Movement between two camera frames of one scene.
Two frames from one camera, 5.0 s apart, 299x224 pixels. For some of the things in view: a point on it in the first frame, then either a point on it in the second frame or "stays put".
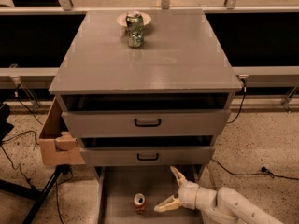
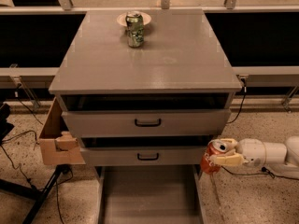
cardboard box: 58,145 stays put
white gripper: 189,194 to 251,152
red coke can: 139,203 to 213,147
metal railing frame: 27,78 stays put
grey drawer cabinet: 146,91 stays put
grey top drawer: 145,122 stays put
